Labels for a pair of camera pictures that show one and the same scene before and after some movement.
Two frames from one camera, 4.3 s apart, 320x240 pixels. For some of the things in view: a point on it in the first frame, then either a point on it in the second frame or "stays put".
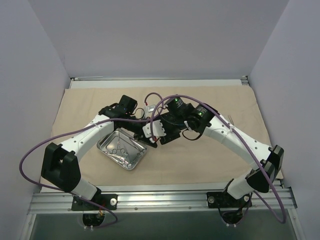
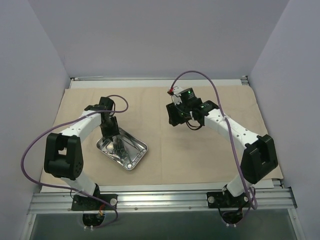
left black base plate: (109, 201) stays put
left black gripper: (141, 135) -> (110, 131)
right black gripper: (170, 135) -> (171, 115)
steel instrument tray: (122, 148) stays put
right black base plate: (224, 200) stays put
